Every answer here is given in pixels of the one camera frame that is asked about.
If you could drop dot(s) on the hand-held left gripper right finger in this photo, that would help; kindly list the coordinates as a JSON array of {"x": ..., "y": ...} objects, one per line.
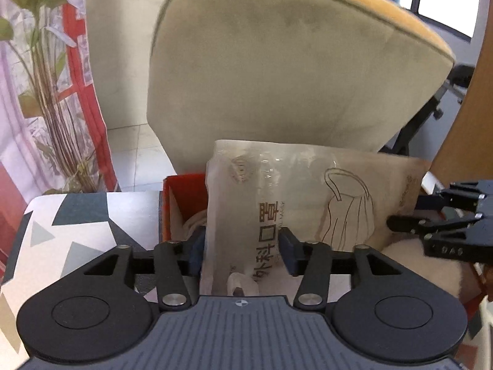
[{"x": 289, "y": 256}]

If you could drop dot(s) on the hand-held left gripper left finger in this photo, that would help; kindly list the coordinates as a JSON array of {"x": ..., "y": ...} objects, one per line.
[{"x": 196, "y": 254}]

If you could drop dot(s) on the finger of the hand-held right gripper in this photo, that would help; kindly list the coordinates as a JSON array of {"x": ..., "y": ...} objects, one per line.
[
  {"x": 427, "y": 202},
  {"x": 454, "y": 239}
]

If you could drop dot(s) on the white roll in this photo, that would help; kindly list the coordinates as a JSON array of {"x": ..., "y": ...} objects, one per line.
[{"x": 416, "y": 271}]

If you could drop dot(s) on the red cardboard box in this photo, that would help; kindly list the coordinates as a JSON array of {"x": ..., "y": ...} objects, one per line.
[{"x": 181, "y": 189}]

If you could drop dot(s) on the clear face mask package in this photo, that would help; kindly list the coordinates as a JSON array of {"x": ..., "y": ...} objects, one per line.
[{"x": 246, "y": 185}]

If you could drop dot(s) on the white cloth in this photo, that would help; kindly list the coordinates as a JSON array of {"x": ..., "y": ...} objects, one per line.
[{"x": 194, "y": 223}]

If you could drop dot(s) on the wooden panel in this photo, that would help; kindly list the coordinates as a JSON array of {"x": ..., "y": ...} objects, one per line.
[{"x": 473, "y": 131}]

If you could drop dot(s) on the beige chair with orange edge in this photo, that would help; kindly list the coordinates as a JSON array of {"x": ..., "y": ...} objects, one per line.
[{"x": 289, "y": 65}]

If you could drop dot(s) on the red printed backdrop cloth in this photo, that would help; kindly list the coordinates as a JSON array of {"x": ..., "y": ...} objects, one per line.
[{"x": 23, "y": 131}]

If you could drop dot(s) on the window with dark frame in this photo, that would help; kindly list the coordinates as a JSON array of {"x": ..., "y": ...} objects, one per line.
[{"x": 443, "y": 4}]

